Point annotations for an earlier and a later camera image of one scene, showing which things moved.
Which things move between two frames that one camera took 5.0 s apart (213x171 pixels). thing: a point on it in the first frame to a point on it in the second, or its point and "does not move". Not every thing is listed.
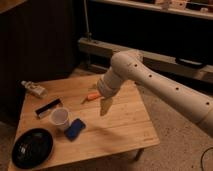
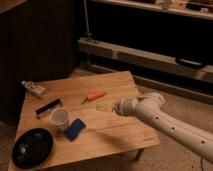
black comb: [40, 112] does not move
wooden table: [82, 124] does not move
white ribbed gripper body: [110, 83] to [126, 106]
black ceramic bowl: [31, 148] does not move
